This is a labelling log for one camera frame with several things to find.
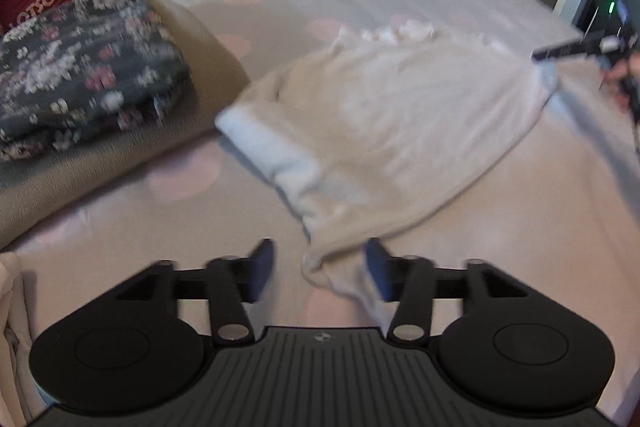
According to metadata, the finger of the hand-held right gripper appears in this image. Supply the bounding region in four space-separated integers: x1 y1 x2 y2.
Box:
531 34 602 63

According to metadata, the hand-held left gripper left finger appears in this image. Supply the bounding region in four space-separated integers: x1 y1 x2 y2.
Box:
102 238 276 343

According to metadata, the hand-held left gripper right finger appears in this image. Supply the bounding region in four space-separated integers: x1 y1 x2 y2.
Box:
366 238 536 343

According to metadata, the cream white long-sleeved garment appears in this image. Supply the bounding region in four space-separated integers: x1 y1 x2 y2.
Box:
215 19 559 329

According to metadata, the person's right hand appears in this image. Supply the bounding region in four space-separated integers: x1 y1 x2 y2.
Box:
601 53 640 102

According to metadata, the beige folded cloth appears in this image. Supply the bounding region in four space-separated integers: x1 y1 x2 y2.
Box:
0 0 252 254

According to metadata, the white folded garment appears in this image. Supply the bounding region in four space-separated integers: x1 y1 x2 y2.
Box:
0 252 37 408

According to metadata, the dark floral folded cloth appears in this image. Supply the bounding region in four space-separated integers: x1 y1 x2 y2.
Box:
0 0 194 164

